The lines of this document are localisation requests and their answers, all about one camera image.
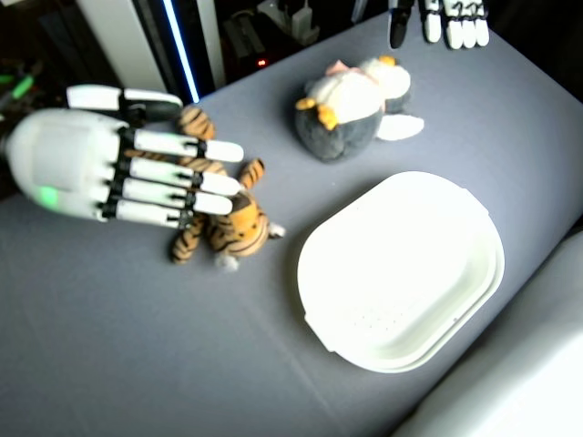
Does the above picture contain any grey white penguin plush toy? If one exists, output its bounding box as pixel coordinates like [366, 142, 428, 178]
[293, 54, 425, 164]

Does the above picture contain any orange striped tiger plush toy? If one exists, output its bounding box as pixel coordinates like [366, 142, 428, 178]
[170, 105, 287, 274]

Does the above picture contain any white oval basket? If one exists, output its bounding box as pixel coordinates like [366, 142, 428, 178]
[296, 170, 506, 375]

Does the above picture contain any white cabinet panel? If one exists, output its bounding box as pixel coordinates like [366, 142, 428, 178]
[75, 0, 227, 106]

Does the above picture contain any blue light strip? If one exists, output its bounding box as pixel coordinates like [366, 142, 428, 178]
[162, 0, 201, 105]

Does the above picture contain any grey table cloth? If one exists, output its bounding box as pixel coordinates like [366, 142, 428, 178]
[0, 8, 583, 437]

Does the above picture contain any black box with red light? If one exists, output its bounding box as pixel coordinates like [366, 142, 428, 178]
[222, 8, 295, 86]

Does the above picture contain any white plug adapter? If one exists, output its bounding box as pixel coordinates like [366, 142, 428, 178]
[258, 0, 321, 36]

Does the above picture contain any white robot body shell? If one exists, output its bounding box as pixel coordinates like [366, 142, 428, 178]
[391, 231, 583, 437]

